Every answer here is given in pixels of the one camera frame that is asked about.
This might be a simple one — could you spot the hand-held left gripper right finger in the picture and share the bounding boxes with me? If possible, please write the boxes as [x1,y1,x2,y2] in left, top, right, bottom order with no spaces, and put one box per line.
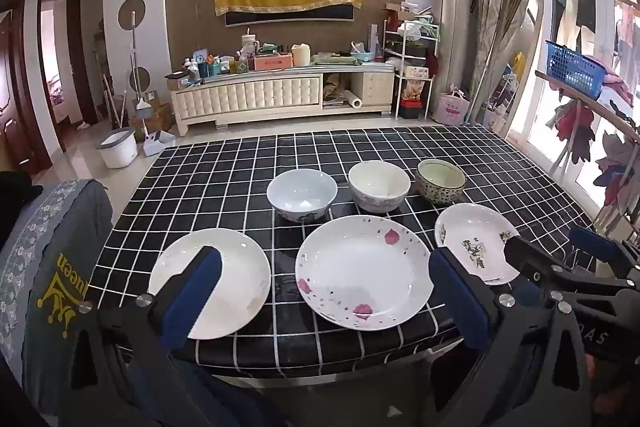
[428,248,596,427]

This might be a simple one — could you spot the cardboard boxes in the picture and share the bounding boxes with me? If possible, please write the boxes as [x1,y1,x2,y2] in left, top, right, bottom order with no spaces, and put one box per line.
[131,91,176,138]

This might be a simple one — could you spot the plain white plate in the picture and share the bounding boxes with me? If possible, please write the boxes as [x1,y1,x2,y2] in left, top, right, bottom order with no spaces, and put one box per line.
[148,228,272,340]

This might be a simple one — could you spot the arched wooden frame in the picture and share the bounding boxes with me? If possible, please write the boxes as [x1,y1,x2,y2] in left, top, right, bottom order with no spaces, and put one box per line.
[492,0,547,138]

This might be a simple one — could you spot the white handled mop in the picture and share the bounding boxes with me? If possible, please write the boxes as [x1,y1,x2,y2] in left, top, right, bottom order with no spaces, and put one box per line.
[127,12,151,142]

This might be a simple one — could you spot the small floral patterned bowl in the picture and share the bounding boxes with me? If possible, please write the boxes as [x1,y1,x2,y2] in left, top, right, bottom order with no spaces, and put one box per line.
[415,158,467,206]

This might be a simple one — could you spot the pink bag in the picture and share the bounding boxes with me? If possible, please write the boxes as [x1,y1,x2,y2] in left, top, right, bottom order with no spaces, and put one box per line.
[439,84,471,125]

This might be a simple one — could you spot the cream television cabinet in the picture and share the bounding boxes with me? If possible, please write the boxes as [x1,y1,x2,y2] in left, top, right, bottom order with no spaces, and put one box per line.
[170,64,397,136]

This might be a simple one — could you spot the pale blue white bowl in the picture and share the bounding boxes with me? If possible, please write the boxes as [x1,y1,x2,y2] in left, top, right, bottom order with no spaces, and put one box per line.
[266,168,338,224]

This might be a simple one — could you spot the pink storage box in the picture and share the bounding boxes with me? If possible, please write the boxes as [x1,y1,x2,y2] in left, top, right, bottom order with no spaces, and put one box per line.
[248,54,293,72]

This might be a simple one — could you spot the white dustpan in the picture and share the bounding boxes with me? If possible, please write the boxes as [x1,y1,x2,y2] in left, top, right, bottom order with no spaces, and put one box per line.
[142,131,177,158]

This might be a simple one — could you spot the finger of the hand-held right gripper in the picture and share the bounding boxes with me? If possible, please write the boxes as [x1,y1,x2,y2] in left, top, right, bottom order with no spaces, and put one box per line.
[569,226,640,280]
[504,236,593,288]

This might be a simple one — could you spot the white plate with bear print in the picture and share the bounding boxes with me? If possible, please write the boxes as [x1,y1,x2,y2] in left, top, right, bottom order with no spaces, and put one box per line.
[434,203,523,286]

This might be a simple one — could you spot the dark cloth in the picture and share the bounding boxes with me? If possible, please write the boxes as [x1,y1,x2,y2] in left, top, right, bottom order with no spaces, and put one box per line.
[0,169,45,210]

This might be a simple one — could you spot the blue plastic basket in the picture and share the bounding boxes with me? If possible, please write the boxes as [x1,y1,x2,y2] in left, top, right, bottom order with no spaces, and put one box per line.
[545,40,610,100]

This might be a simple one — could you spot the white plate with pink petals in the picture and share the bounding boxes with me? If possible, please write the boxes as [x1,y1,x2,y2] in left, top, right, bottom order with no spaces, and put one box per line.
[295,215,435,332]

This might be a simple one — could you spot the standing air conditioner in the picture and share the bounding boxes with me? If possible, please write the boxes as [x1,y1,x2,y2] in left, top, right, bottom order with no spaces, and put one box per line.
[431,0,475,125]

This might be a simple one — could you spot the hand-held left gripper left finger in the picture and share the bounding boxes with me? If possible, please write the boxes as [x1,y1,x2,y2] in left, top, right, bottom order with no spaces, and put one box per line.
[65,246,281,427]

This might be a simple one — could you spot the grey chair cover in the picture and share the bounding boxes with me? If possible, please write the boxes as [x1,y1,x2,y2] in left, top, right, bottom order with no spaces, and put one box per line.
[0,179,115,418]

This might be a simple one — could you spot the black checkered tablecloth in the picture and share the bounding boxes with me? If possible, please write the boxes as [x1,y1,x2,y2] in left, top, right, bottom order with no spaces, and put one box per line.
[92,124,603,380]

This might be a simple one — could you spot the metal shelf rack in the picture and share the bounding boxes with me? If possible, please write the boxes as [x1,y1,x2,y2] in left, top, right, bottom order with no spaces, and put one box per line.
[381,4,441,120]

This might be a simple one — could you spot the white bowl with grey pattern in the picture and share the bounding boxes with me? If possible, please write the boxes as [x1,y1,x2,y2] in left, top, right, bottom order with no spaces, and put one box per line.
[348,161,412,214]

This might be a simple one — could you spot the white mop bucket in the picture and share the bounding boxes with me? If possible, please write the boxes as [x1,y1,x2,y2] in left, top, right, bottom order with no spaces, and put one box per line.
[96,127,138,169]

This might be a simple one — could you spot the clothes drying rack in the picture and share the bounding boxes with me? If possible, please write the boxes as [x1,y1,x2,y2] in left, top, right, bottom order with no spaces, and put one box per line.
[535,69,640,220]

